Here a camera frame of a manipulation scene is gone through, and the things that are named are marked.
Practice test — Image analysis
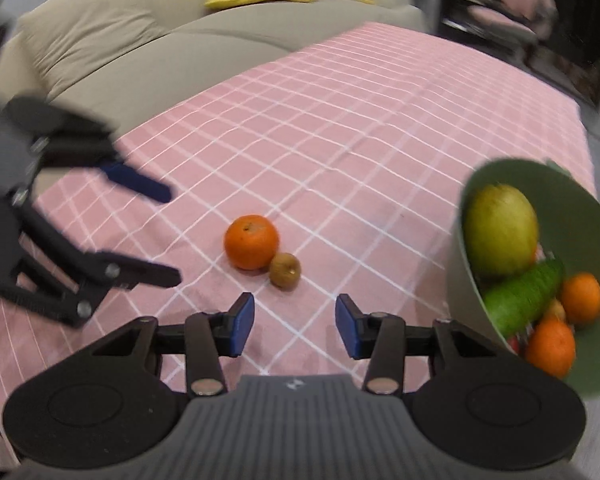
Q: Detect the red cherry tomato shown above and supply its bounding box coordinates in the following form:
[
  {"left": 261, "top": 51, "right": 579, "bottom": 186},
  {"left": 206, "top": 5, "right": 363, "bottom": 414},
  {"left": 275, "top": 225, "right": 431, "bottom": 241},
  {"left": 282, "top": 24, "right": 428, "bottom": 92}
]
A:
[{"left": 507, "top": 336, "right": 521, "bottom": 354}]

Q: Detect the small orange mandarin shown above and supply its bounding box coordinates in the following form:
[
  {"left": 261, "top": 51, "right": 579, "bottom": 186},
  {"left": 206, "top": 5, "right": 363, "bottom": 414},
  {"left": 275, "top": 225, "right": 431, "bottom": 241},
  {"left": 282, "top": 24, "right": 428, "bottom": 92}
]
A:
[{"left": 559, "top": 272, "right": 600, "bottom": 326}]

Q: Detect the pink checkered tablecloth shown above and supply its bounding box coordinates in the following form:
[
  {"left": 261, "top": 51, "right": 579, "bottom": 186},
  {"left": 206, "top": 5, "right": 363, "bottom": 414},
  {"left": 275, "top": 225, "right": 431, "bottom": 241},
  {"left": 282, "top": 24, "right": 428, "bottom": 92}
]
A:
[{"left": 0, "top": 24, "right": 594, "bottom": 413}]

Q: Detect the green colander bowl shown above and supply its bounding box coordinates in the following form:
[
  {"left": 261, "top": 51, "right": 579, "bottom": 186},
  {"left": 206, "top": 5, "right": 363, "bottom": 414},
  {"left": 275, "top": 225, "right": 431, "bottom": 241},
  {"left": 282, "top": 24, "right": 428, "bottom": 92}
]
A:
[{"left": 446, "top": 158, "right": 600, "bottom": 399}]

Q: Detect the green cucumber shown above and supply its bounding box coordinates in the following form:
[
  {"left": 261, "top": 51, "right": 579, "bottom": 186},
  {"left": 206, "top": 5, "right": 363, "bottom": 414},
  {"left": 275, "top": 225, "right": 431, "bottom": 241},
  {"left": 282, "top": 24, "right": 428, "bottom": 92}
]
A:
[{"left": 482, "top": 258, "right": 565, "bottom": 339}]

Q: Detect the pink desk chair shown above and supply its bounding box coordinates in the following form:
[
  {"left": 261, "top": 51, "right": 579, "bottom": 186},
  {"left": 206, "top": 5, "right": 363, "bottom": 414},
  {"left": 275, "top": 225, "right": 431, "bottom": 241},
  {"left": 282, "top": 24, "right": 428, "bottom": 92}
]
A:
[{"left": 467, "top": 0, "right": 558, "bottom": 46}]

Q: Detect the beige sofa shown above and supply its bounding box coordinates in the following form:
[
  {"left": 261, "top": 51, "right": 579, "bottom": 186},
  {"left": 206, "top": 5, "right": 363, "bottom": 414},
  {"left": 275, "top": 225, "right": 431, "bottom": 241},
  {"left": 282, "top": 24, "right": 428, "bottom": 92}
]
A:
[{"left": 0, "top": 0, "right": 427, "bottom": 133}]

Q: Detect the yellow green pear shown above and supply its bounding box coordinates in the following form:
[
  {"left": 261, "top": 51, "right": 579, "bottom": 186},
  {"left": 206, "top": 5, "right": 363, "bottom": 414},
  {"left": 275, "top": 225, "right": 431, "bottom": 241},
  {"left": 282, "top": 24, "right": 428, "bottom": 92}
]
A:
[{"left": 463, "top": 184, "right": 540, "bottom": 280}]

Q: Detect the brown longan fruit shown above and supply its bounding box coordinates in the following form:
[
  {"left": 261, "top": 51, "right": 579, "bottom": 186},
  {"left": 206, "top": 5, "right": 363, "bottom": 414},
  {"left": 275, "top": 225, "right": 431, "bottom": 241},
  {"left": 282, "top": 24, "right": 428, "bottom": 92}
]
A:
[{"left": 543, "top": 298, "right": 566, "bottom": 323}]

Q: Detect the large orange mandarin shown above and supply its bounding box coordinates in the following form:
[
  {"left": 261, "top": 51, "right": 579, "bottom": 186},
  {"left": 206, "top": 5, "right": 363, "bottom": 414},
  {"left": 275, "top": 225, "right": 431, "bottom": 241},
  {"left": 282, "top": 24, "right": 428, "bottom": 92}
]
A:
[{"left": 524, "top": 316, "right": 577, "bottom": 379}]

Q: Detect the small mandarin by longan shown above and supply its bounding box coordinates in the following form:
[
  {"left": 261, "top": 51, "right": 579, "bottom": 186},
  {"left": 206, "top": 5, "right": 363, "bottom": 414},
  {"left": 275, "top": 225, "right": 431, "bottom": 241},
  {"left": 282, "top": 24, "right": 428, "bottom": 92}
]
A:
[{"left": 223, "top": 214, "right": 279, "bottom": 271}]

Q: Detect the brown longan near bowl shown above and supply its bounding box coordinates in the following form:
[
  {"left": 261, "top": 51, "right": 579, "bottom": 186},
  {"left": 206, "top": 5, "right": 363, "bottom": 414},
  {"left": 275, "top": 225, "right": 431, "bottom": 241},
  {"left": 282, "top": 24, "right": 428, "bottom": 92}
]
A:
[{"left": 268, "top": 252, "right": 302, "bottom": 289}]

